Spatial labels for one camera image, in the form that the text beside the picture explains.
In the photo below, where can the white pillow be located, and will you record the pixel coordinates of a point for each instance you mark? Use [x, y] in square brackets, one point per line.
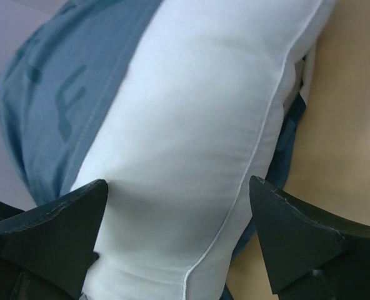
[198, 113]

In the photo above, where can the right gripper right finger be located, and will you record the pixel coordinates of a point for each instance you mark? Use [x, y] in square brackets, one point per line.
[309, 253]

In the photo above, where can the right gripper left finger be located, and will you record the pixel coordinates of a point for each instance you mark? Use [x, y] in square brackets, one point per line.
[45, 252]

